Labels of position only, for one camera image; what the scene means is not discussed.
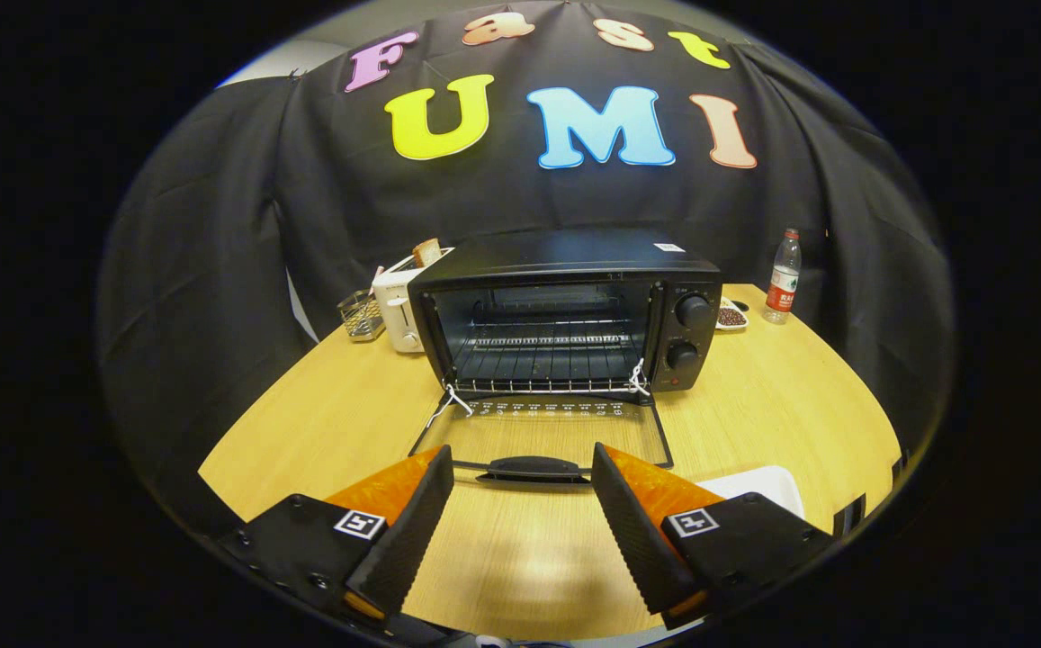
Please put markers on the white divided dish with beans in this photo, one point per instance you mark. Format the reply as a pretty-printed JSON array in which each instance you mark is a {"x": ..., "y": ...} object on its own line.
[{"x": 731, "y": 317}]

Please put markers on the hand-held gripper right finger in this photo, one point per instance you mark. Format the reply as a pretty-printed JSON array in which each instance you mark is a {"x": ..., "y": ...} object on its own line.
[{"x": 632, "y": 540}]

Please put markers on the black toaster oven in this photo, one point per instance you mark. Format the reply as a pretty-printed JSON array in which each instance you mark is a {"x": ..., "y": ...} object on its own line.
[{"x": 565, "y": 256}]

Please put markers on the bread slice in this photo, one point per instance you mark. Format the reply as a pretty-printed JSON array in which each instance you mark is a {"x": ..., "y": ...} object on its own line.
[{"x": 427, "y": 252}]

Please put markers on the white bread toaster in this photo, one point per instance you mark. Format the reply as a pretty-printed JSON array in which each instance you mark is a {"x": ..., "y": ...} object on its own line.
[{"x": 394, "y": 310}]

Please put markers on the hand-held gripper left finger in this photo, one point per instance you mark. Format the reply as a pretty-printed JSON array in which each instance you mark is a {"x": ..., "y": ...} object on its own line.
[{"x": 408, "y": 531}]

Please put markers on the clear plastic water bottle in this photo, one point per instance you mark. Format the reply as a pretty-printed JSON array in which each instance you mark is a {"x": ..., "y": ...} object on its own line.
[{"x": 782, "y": 283}]

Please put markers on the black backdrop cloth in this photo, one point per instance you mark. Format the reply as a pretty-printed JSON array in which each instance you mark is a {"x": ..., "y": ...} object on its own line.
[{"x": 214, "y": 270}]

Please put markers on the white square plate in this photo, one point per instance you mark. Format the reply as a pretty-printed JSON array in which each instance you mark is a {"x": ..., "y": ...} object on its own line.
[{"x": 763, "y": 481}]

